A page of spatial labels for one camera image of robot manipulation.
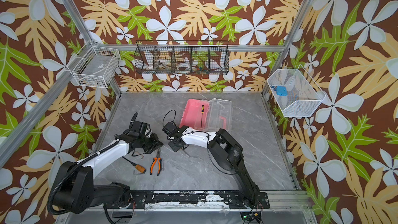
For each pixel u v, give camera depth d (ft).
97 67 2.82
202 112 3.23
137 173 2.71
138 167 2.75
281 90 2.83
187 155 2.90
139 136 2.27
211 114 3.43
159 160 2.82
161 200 2.46
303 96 2.62
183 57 3.20
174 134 2.24
